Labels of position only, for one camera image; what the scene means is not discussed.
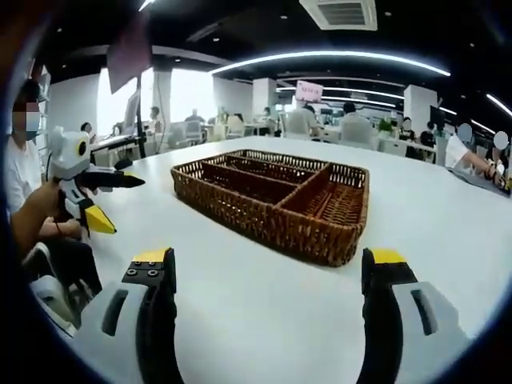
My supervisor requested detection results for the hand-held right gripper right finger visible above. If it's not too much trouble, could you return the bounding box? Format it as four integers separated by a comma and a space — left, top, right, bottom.
359, 246, 471, 384

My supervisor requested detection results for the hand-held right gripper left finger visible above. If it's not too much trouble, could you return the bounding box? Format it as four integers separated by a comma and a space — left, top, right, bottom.
71, 246, 189, 384

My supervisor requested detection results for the brown wicker storage slots tray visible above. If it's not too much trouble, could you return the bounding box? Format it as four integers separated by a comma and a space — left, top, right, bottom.
170, 149, 371, 268

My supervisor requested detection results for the black monitor stand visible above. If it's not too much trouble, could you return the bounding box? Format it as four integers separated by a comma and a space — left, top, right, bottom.
90, 75, 147, 160

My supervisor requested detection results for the computer monitor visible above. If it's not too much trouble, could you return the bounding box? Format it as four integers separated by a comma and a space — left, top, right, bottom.
122, 90, 142, 130

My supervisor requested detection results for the white armchair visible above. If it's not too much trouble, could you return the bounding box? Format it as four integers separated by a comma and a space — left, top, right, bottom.
27, 242, 79, 331

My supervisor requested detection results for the hanging dark display panel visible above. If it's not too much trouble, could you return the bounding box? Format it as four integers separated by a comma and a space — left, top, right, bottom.
106, 22, 154, 95

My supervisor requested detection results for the dark cloth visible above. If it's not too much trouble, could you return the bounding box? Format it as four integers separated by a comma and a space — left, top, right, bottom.
446, 166, 512, 198

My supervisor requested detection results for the group of white office chairs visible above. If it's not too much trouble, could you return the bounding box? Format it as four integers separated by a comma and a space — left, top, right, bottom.
167, 111, 381, 151

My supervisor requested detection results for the green potted plant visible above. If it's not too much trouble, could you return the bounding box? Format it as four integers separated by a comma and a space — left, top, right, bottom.
377, 117, 396, 140

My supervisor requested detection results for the pink sign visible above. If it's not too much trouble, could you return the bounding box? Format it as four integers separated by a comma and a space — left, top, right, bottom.
295, 79, 324, 102

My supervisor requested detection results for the curved ceiling light strip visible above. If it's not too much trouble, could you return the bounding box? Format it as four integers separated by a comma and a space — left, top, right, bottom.
210, 50, 452, 78

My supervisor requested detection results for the ceiling air conditioner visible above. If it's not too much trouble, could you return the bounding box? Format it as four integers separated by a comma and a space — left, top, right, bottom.
298, 0, 378, 31

